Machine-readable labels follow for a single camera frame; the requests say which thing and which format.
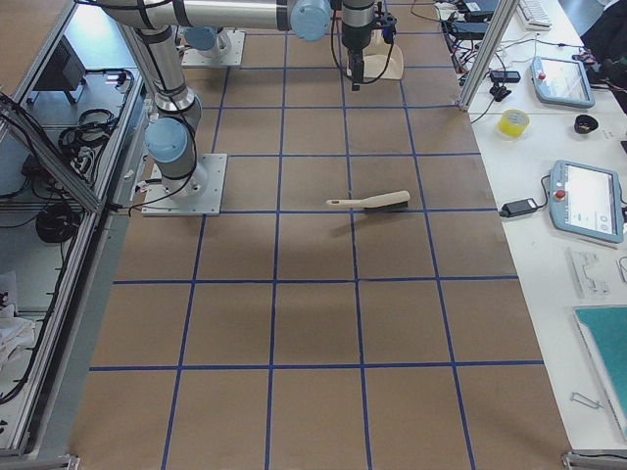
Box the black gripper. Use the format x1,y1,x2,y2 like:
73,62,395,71
342,22,371,91

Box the beige plastic dustpan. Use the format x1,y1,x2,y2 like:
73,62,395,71
362,30,404,81

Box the beige hand brush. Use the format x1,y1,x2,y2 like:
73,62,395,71
325,190,410,212

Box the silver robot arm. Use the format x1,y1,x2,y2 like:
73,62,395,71
85,1,397,118

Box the yellow tape roll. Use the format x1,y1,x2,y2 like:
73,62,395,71
498,109,530,138

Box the upper blue teach pendant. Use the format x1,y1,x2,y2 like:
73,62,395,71
530,56,596,109

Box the blue teach pendant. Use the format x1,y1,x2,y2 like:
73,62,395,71
548,160,624,244
530,56,596,109

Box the black power adapter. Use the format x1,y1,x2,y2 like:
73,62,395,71
499,198,539,218

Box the small black bowl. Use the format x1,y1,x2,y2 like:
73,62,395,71
573,115,599,135

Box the lower blue teach pendant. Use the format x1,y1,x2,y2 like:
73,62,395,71
548,160,624,244

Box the teal cutting mat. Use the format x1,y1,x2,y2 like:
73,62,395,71
574,305,626,438

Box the white crumpled cloth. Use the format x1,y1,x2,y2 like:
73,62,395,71
0,271,38,363

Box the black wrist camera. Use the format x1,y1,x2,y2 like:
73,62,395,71
373,12,397,45

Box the aluminium frame post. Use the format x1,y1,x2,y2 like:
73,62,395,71
458,0,519,112

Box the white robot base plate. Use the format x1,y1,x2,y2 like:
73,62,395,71
141,154,227,216

